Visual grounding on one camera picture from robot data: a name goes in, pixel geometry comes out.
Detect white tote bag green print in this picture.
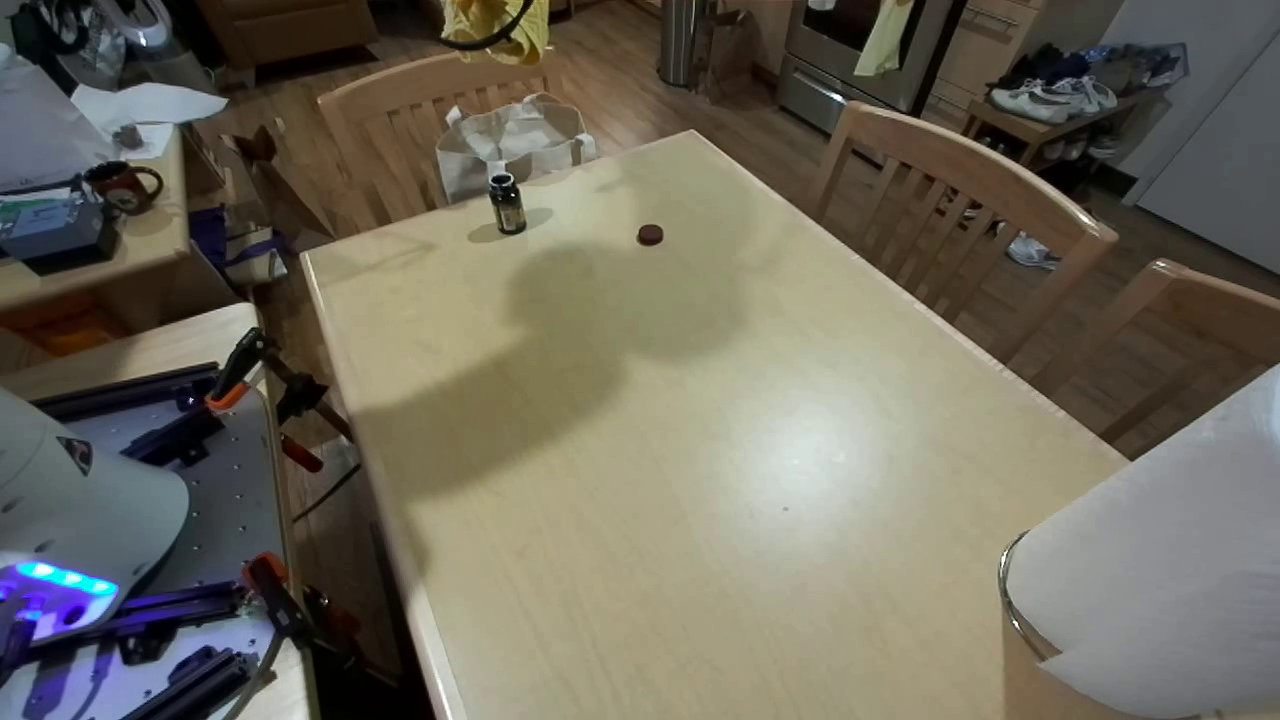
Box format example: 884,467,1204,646
433,93,599,207

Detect brown paper bag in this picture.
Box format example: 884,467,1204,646
696,9,757,98

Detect small dark bottle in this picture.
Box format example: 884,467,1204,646
482,166,533,241

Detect metal bin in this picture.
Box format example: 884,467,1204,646
657,0,713,93

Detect stainless steel oven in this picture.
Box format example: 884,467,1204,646
774,0,965,135

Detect light wooden slatted chair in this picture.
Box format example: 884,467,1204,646
312,46,592,235
812,98,1121,362
1024,254,1280,454

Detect black orange clamp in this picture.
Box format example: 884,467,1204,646
154,328,350,473
237,550,371,664

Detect pale green hanging cloth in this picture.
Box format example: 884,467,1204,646
852,0,919,78

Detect small white blue floor item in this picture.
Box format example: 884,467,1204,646
1004,232,1060,274

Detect small wooden shoe rack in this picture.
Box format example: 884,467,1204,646
961,94,1152,172

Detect grey robot mounting plate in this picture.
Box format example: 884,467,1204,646
32,361,292,720

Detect wooden drawer cabinet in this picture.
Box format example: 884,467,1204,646
914,0,1053,132

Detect white sneakers pair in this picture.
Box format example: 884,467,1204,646
986,74,1121,132

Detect brown wooden furniture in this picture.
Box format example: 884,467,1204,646
194,0,380,71

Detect dark blue shoes pile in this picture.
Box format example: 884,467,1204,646
995,40,1099,93

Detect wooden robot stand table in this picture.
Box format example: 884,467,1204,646
0,301,316,720

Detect wooden side desk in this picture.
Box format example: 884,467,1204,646
0,123,237,335

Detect white paper sheet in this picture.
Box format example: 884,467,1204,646
69,78,231,162

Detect white cylinder with metal rim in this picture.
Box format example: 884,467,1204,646
995,362,1280,720

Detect grey blue device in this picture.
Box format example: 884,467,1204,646
0,174,121,274

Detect grey white sneakers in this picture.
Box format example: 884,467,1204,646
48,0,179,93

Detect white door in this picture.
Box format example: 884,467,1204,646
1099,0,1280,274

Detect grey cloth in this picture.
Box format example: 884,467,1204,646
0,52,123,197

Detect black ring shaped object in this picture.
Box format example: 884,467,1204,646
83,158,169,220

